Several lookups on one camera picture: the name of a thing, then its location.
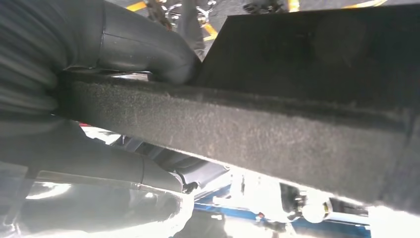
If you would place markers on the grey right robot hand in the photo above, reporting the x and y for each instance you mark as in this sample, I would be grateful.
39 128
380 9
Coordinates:
147 46

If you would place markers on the blue metal shelf rack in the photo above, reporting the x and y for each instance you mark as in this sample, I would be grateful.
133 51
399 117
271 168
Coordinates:
344 230

